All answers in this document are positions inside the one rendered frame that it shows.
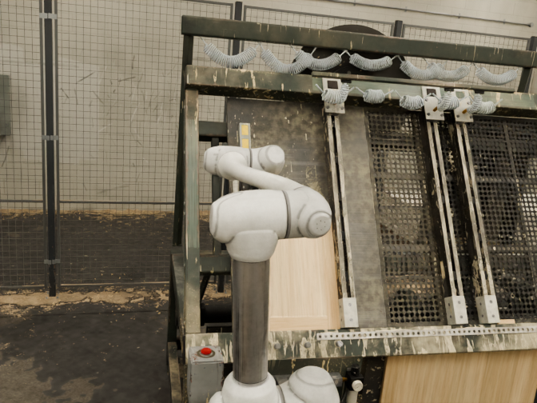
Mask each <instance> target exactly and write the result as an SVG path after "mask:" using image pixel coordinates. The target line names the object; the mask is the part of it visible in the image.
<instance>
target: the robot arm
mask: <svg viewBox="0 0 537 403"><path fill-rule="evenodd" d="M284 162H285V160H284V151H283V150H282V149H281V148H280V147H279V146H275V145H270V146H265V147H261V148H256V149H247V148H242V147H237V146H215V147H212V148H209V149H207V150H206V151H205V154H204V162H203V167H204V169H205V170H206V171H207V172H208V173H210V174H213V175H217V176H219V177H221V178H226V179H228V180H238V181H240V182H244V183H246V184H249V185H250V187H249V189H248V190H246V191H240V192H235V193H231V194H227V195H225V196H223V197H221V198H219V199H217V200H216V201H215V202H214V203H213V204H212V205H211V209H210V215H209V229H210V233H211V234H212V235H213V237H214V238H215V239H216V240H217V241H219V242H220V243H225V245H226V247H227V250H228V252H229V255H230V256H231V258H232V259H233V371H232V372H231V373H230V374H229V375H228V376H227V377H226V378H225V381H224V385H223V388H222V390H221V391H220V392H216V393H215V394H214V395H213V396H212V397H211V398H210V400H209V403H340V398H339V394H338V391H337V388H336V386H335V384H334V381H333V379H332V378H331V376H330V375H329V373H328V372H327V371H326V370H324V369H322V368H320V367H316V366H306V367H304V368H301V369H298V370H297V371H296V372H294V373H293V374H292V375H291V376H290V378H289V380H288V381H286V382H284V383H282V384H280V385H276V382H275V380H274V378H273V377H272V375H271V374H270V373H269V372H268V351H269V275H270V257H271V256H272V255H273V254H274V252H275V249H276V245H277V243H278V240H280V239H290V238H303V237H306V238H319V237H323V236H324V235H325V234H326V233H327V232H328V231H329V230H330V228H331V222H332V211H331V208H330V206H329V204H328V203H327V201H326V200H325V199H324V198H323V196H322V195H321V194H319V193H318V192H316V191H315V190H313V189H311V188H309V187H307V186H303V185H301V184H299V183H297V182H295V181H293V180H290V179H288V178H284V177H281V176H278V174H279V173H280V172H281V171H282V169H283V167H284Z"/></svg>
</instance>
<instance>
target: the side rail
mask: <svg viewBox="0 0 537 403"><path fill-rule="evenodd" d="M200 332H201V310H200V209H199V108H198V90H185V99H184V335H186V334H187V333H200Z"/></svg>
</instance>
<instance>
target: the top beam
mask: <svg viewBox="0 0 537 403"><path fill-rule="evenodd" d="M316 84H317V85H318V86H319V87H320V88H321V89H322V90H323V83H322V78H314V77H312V75H306V74H287V73H277V72H268V71H258V70H239V69H229V68H220V67H210V66H191V65H187V66H186V67H185V76H184V92H185V90H187V89H195V90H199V95H211V96H222V97H234V98H255V99H267V100H278V101H290V102H311V103H324V101H322V97H321V95H322V92H321V91H320V90H319V89H318V87H317V86H316ZM346 85H348V86H347V87H349V90H350V89H351V88H352V87H355V89H353V90H352V91H350V92H349V93H348V96H347V98H346V99H347V100H346V101H344V104H345V105H346V106H368V107H380V108H391V109H402V110H407V109H405V108H403V107H402V106H400V97H399V96H398V95H397V93H396V92H395V90H396V91H397V92H398V94H399V95H400V96H401V97H403V96H404V95H409V96H411V97H415V96H417V95H418V96H420V97H421V98H423V95H422V90H421V86H411V85H401V84H391V83H382V82H362V81H353V80H352V83H347V84H346ZM356 87H358V88H359V89H360V90H362V91H363V92H365V91H366V90H382V91H383V93H384V94H386V93H388V92H389V91H391V90H394V91H393V92H391V93H390V94H387V95H385V97H384V101H383V102H381V103H376V104H375V103H369V102H365V101H364V98H363V94H362V93H361V92H360V91H359V90H358V89H357V88H356ZM346 89H348V88H346ZM479 95H480V96H482V97H478V98H482V102H489V101H490V102H493V103H494V104H496V103H497V102H498V101H499V100H500V99H503V100H502V101H501V102H499V103H498V104H497V105H496V106H495V108H496V110H495V111H494V113H492V114H487V115H492V116H504V117H515V118H537V94H527V93H517V92H514V93H513V94H508V93H498V92H488V91H484V94H479Z"/></svg>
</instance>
